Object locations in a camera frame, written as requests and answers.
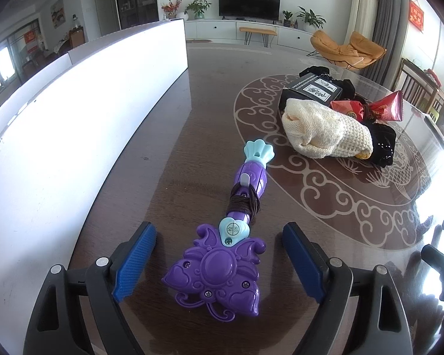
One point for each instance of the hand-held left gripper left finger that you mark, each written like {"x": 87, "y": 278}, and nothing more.
{"x": 133, "y": 266}

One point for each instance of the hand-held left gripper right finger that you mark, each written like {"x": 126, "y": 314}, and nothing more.
{"x": 303, "y": 259}

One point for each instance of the purple toy wand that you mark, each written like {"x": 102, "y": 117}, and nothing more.
{"x": 216, "y": 270}

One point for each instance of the white box with cork bottom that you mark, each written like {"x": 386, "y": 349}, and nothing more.
{"x": 77, "y": 118}

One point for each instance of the brown patterned glass desktop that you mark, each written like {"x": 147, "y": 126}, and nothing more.
{"x": 207, "y": 118}

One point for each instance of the black beaded cloth pouch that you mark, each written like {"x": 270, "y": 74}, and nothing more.
{"x": 383, "y": 144}

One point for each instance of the cream knitted pouch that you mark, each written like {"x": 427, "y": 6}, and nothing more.
{"x": 325, "y": 129}

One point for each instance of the red foil packet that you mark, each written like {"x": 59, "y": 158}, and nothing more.
{"x": 386, "y": 107}

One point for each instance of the dark wooden slatted chair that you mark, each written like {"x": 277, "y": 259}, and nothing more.
{"x": 418, "y": 85}

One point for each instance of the black box with white labels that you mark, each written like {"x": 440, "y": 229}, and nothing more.
{"x": 314, "y": 88}

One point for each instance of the black velvet scrunchie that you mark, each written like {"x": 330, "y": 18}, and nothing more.
{"x": 314, "y": 71}

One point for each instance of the orange lounge chair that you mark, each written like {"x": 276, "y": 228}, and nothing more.
{"x": 349, "y": 50}

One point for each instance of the grey curtain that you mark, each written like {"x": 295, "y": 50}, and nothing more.
{"x": 390, "y": 26}

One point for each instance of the wooden bench with black legs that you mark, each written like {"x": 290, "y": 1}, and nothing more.
{"x": 259, "y": 30}

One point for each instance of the white standing air conditioner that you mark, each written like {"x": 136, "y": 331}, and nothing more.
{"x": 360, "y": 7}

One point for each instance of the leafy potted plant white pot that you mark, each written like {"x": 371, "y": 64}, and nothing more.
{"x": 310, "y": 18}

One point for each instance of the small potted plant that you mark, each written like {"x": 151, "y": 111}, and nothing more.
{"x": 287, "y": 18}

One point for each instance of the white television cabinet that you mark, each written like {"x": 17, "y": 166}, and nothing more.
{"x": 222, "y": 29}

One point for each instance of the black flat television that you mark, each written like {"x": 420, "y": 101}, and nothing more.
{"x": 249, "y": 3}

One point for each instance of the red flower bouquet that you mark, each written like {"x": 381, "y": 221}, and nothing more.
{"x": 171, "y": 7}

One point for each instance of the dark glass display cabinet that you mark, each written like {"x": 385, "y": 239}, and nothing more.
{"x": 137, "y": 0}

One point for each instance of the green potted plant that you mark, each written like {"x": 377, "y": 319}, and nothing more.
{"x": 198, "y": 7}

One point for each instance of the red wall hanging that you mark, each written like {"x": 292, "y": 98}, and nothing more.
{"x": 417, "y": 15}

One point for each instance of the framed wall painting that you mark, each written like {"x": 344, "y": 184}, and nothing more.
{"x": 58, "y": 12}

